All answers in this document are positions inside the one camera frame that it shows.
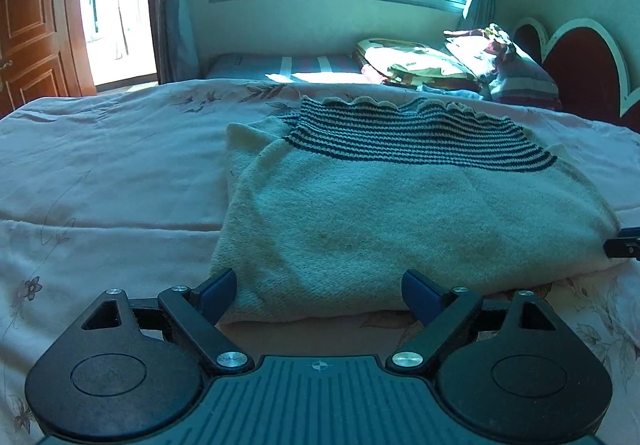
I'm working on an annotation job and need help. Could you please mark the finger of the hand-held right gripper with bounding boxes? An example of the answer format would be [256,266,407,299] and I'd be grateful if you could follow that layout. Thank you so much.
[603,227,640,261]

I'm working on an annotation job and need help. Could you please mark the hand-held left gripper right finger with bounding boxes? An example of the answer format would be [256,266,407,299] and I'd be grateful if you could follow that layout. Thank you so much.
[386,269,563,372]

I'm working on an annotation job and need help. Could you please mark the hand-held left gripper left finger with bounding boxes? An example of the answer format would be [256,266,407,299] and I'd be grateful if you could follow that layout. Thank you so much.
[75,268,256,374]

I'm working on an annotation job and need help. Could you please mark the white knit sweater navy stripes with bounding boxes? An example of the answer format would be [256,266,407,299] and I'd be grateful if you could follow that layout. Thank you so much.
[209,96,632,326]

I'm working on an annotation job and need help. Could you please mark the crumpled dark red clothes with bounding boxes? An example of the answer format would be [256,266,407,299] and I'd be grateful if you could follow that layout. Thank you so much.
[443,23,517,57]

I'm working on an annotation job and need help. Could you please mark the pink floral bed sheet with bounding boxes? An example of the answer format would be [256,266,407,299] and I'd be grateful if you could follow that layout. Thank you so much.
[0,78,640,442]

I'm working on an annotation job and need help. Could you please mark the red white scalloped headboard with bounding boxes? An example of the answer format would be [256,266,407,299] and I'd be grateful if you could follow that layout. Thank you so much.
[512,16,640,134]

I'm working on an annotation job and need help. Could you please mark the folded yellow patterned blanket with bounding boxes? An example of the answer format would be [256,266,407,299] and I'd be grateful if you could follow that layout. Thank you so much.
[356,37,485,87]

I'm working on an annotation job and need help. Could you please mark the striped grey mattress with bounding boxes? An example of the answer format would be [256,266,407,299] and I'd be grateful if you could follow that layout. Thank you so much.
[204,52,362,84]

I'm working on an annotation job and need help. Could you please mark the brown wooden door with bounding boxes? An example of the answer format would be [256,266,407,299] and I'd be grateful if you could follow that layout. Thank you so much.
[0,0,97,119]

